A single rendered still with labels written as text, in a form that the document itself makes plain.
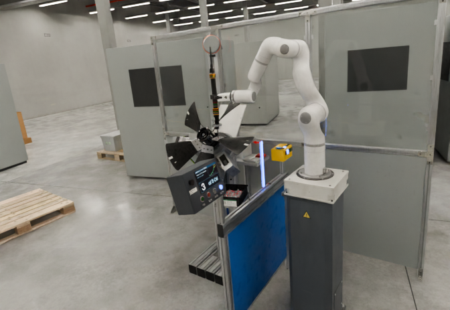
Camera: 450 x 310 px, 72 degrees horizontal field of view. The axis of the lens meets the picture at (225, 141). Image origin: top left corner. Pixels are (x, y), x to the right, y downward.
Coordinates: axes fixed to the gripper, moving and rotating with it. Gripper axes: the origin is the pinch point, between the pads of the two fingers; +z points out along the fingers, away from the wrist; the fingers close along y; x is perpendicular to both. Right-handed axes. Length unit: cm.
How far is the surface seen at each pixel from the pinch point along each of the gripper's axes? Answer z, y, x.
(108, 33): 526, 319, 106
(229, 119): 12.0, 34.1, -23.7
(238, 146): -20.7, -5.9, -33.4
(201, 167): -40, -70, -24
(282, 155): -40, 21, -45
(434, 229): -137, 148, -148
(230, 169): -11, -4, -52
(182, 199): -38, -83, -35
